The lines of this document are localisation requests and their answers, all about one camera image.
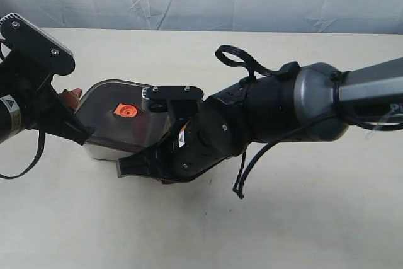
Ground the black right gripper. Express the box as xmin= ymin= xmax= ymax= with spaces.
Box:
xmin=116 ymin=101 xmax=202 ymax=185

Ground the steel divided lunch box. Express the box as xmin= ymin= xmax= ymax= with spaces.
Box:
xmin=83 ymin=144 xmax=125 ymax=161

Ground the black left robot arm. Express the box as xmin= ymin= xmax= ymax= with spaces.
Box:
xmin=1 ymin=39 xmax=93 ymax=145

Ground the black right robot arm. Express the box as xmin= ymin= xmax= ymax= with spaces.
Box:
xmin=117 ymin=59 xmax=402 ymax=183

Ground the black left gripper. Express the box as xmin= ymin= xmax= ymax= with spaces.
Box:
xmin=0 ymin=42 xmax=95 ymax=146

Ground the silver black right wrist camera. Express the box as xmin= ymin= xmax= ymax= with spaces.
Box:
xmin=141 ymin=86 xmax=204 ymax=113

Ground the dark transparent lid orange seal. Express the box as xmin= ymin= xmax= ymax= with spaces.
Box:
xmin=75 ymin=79 xmax=170 ymax=157

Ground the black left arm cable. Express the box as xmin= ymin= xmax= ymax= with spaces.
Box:
xmin=0 ymin=38 xmax=45 ymax=180

